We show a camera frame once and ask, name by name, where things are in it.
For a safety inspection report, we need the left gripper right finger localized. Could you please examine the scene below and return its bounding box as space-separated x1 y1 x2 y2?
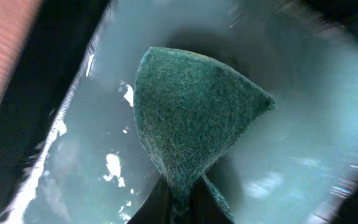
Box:
190 177 234 224

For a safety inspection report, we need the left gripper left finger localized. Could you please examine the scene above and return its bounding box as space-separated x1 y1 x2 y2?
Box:
127 177 172 224

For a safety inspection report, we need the green yellow sponge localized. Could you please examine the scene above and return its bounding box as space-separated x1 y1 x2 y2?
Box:
133 47 276 223

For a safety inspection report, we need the black rectangular water tray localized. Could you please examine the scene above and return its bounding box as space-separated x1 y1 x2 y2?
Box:
0 1 358 223

